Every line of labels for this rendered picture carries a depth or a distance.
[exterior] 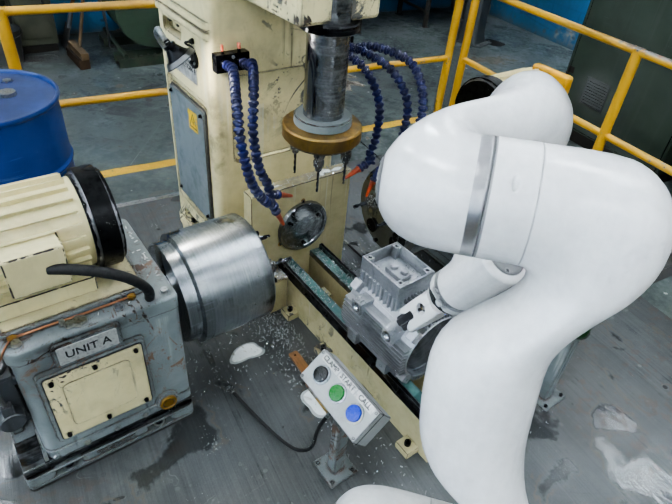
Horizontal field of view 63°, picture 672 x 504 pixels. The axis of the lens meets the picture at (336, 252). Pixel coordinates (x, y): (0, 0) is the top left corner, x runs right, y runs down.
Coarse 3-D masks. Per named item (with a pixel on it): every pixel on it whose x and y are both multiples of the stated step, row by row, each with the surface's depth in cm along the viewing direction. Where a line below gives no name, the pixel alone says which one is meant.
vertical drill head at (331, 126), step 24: (336, 0) 102; (336, 24) 105; (312, 48) 109; (336, 48) 108; (312, 72) 112; (336, 72) 111; (312, 96) 115; (336, 96) 115; (288, 120) 122; (312, 120) 118; (336, 120) 118; (312, 144) 116; (336, 144) 116
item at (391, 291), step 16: (368, 256) 117; (384, 256) 121; (400, 256) 122; (368, 272) 117; (384, 272) 117; (400, 272) 116; (432, 272) 114; (368, 288) 118; (384, 288) 114; (400, 288) 109; (416, 288) 113; (400, 304) 113
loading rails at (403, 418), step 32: (288, 288) 148; (320, 288) 141; (352, 288) 142; (288, 320) 147; (320, 320) 138; (320, 352) 137; (352, 352) 130; (384, 384) 122; (416, 384) 130; (416, 416) 115; (416, 448) 118
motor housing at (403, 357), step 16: (384, 304) 115; (352, 320) 121; (368, 320) 116; (384, 320) 113; (448, 320) 120; (368, 336) 117; (432, 336) 124; (384, 352) 114; (400, 352) 110; (416, 352) 123; (400, 368) 111; (416, 368) 120
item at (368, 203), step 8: (368, 176) 150; (368, 184) 152; (368, 200) 148; (368, 208) 155; (376, 208) 151; (368, 216) 156; (376, 216) 153; (368, 224) 156; (376, 224) 154; (384, 224) 141; (376, 232) 155; (384, 232) 152; (392, 232) 149; (376, 240) 156; (384, 240) 153; (408, 248) 146; (416, 248) 144; (424, 248) 150
